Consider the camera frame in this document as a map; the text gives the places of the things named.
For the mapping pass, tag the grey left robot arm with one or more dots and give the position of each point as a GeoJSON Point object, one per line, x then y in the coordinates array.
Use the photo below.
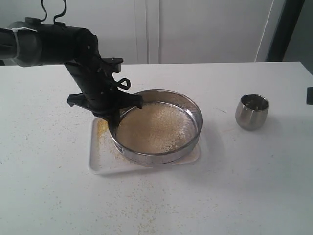
{"type": "Point", "coordinates": [32, 43]}

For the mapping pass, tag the white rectangular plastic tray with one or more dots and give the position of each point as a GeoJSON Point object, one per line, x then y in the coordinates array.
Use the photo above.
{"type": "Point", "coordinates": [190, 159]}

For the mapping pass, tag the yellow grain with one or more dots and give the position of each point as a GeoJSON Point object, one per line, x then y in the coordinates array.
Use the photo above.
{"type": "Point", "coordinates": [155, 128]}

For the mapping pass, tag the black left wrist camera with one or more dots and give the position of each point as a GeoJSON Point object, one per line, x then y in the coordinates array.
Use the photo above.
{"type": "Point", "coordinates": [112, 65]}

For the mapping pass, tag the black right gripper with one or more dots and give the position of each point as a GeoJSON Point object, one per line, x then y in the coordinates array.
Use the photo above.
{"type": "Point", "coordinates": [309, 99]}

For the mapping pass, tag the stainless steel cup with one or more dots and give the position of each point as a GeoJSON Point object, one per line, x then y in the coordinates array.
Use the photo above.
{"type": "Point", "coordinates": [252, 111]}

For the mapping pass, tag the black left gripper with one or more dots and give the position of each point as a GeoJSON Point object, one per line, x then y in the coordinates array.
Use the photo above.
{"type": "Point", "coordinates": [98, 92]}

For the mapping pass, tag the round steel mesh sieve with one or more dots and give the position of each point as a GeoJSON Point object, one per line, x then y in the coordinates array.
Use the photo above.
{"type": "Point", "coordinates": [168, 97]}

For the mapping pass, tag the dark vertical post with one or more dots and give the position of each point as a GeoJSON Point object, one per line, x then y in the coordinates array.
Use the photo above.
{"type": "Point", "coordinates": [284, 30]}

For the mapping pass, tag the yellow fine grains on tray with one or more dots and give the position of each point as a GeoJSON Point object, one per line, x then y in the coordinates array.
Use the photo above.
{"type": "Point", "coordinates": [103, 152]}

